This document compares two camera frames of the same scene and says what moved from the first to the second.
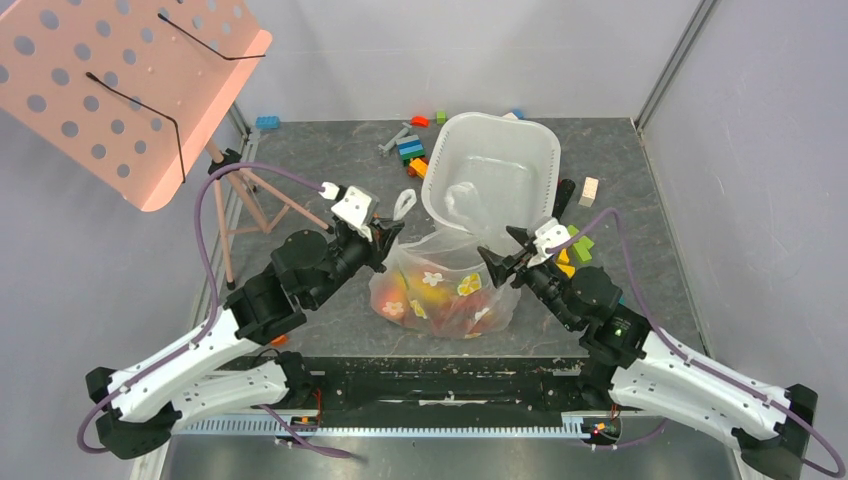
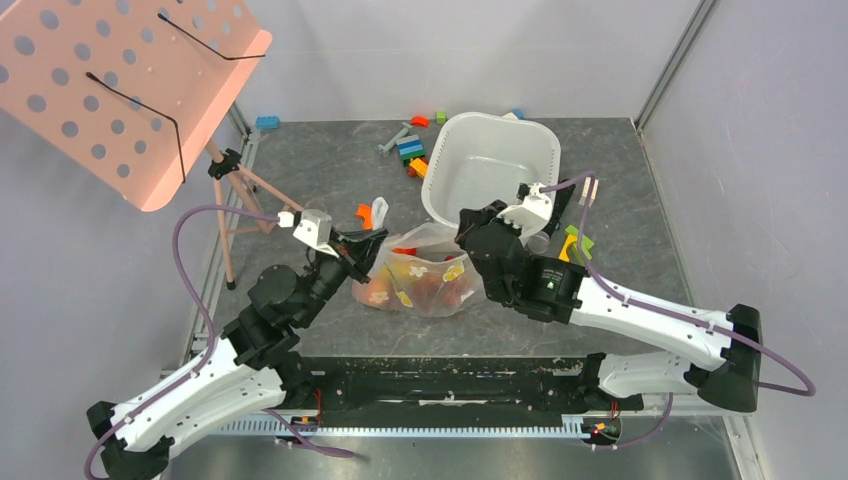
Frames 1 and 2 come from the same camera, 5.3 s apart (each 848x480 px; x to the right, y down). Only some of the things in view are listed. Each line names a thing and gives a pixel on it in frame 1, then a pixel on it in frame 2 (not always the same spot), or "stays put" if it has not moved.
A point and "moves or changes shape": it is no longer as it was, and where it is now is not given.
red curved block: (419, 121) stays put
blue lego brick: (268, 122) stays put
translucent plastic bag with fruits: (441, 287) moves or changes shape
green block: (583, 244) stays put
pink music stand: (134, 90) stays put
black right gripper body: (523, 266) -> (482, 234)
